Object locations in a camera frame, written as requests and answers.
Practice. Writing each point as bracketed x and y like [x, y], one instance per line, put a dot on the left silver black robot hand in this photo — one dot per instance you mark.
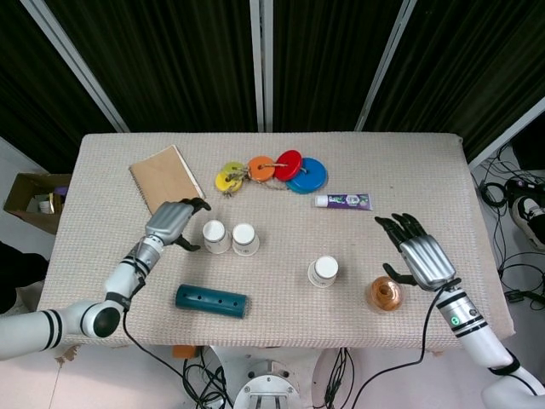
[168, 221]

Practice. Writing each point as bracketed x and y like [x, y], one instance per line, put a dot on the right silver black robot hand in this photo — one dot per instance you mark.
[426, 257]

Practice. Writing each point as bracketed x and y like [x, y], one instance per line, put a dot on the white paper cup blue logo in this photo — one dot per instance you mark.
[215, 236]
[244, 239]
[323, 270]

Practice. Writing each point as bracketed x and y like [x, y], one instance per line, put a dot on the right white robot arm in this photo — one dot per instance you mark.
[477, 336]

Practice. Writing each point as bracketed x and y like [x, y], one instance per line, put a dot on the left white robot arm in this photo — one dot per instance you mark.
[76, 319]

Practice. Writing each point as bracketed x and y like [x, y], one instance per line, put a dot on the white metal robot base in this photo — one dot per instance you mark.
[266, 383]

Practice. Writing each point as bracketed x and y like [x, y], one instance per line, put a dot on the brown spiral notebook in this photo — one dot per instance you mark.
[162, 179]

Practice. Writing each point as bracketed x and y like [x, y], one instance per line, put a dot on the yellow toy disc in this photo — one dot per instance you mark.
[225, 183]

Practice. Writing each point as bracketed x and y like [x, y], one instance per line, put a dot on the yellow-green toy disc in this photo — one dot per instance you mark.
[234, 167]

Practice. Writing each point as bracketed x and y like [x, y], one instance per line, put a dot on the teal cylinder case with holes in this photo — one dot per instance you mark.
[210, 301]

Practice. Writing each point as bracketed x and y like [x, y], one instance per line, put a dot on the purple toothpaste tube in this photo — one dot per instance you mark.
[347, 201]

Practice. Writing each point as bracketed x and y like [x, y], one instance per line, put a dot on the orange toy disc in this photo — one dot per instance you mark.
[260, 169]

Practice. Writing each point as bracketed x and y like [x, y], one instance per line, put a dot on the black and white sneaker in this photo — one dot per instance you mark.
[528, 217]

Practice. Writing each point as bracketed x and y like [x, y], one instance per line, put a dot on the beige waffle tablecloth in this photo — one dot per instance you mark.
[289, 238]

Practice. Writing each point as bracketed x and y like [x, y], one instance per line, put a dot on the orange block under table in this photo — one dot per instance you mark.
[184, 352]

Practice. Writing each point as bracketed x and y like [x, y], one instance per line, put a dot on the red toy disc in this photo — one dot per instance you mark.
[288, 164]

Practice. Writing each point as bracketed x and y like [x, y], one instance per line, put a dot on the blue toy disc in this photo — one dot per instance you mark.
[311, 174]

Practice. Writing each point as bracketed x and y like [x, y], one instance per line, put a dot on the open cardboard box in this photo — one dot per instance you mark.
[21, 200]

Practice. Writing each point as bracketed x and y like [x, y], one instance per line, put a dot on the black bulky object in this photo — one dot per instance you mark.
[17, 272]

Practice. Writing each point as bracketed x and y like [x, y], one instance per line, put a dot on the white metal partition post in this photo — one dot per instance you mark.
[76, 64]
[506, 136]
[260, 64]
[385, 68]

